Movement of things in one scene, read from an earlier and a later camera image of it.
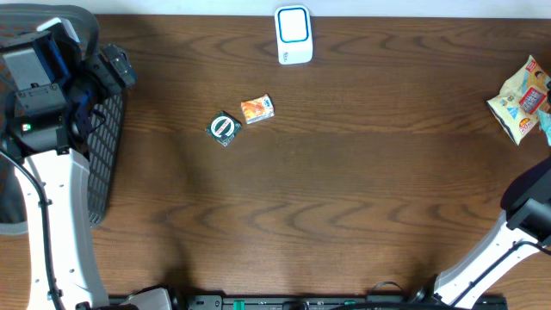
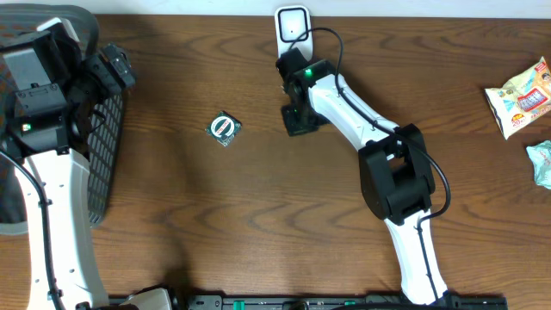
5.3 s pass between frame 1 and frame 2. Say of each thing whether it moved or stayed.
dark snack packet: stayed
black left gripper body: stayed
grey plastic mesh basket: stayed
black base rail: stayed
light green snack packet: moved
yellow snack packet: moved
